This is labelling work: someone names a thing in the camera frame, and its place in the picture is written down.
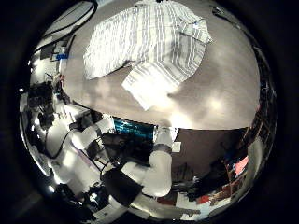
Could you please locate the wooden bookshelf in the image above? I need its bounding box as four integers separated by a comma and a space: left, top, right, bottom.
247, 77, 277, 152

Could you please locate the white grey striped shirt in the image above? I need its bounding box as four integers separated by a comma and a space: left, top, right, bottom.
82, 0, 213, 111

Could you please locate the white paper sheet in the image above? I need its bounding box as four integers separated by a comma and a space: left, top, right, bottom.
171, 141, 182, 154

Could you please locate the teal lit box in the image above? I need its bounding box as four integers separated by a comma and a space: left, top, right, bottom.
112, 117, 156, 142

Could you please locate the pink red cloth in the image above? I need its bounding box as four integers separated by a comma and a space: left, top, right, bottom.
233, 155, 250, 177

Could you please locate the black cable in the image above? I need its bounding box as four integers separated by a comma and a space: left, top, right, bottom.
44, 129, 74, 161
36, 0, 99, 52

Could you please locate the black chair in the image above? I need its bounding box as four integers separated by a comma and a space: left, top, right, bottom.
186, 161, 232, 201

